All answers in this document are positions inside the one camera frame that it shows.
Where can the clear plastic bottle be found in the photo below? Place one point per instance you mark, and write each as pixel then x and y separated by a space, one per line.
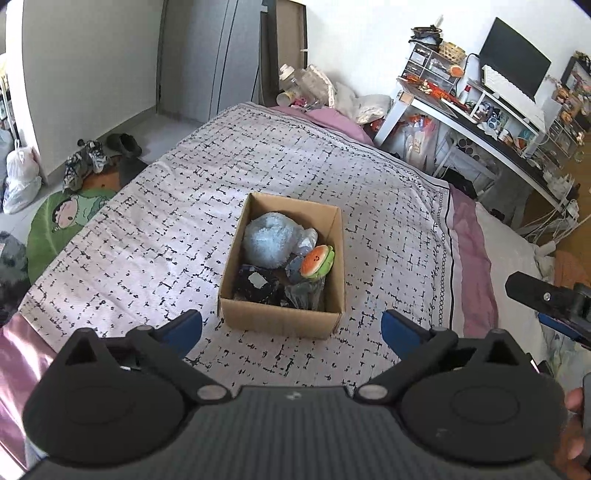
pixel 290 77

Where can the white black patterned bedspread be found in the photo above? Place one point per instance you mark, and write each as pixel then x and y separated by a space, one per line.
pixel 160 245

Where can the brown cardboard box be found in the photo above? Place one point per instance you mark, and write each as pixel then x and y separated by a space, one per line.
pixel 308 308

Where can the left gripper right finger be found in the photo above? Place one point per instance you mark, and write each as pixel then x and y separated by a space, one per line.
pixel 421 352

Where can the black stitched fabric pouch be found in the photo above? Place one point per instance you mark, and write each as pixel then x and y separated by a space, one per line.
pixel 257 285

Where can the white mattress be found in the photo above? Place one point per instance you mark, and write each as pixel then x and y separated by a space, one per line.
pixel 510 253

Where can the person's right hand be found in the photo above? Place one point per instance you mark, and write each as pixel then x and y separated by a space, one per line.
pixel 572 441

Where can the black computer monitor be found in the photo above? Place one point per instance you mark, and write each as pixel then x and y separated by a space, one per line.
pixel 510 54

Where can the pink blanket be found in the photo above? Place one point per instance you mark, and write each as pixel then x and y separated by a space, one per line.
pixel 478 302

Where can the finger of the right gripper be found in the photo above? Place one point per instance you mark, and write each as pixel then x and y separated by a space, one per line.
pixel 555 302
pixel 564 329

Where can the green cartoon floor mat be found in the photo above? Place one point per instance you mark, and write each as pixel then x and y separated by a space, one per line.
pixel 57 221

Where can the white keyboard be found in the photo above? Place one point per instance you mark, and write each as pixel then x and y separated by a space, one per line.
pixel 498 84

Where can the dark slippers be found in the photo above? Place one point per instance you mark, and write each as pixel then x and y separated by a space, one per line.
pixel 124 144

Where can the white plastic bag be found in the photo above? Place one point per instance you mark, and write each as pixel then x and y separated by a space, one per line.
pixel 23 180

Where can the orange green burger plush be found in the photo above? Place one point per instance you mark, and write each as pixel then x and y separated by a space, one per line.
pixel 318 262

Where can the pair of sneakers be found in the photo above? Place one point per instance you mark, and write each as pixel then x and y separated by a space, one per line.
pixel 90 158

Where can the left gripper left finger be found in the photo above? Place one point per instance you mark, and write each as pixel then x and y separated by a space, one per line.
pixel 147 365

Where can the light blue fluffy plush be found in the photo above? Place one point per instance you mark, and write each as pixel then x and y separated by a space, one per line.
pixel 270 239

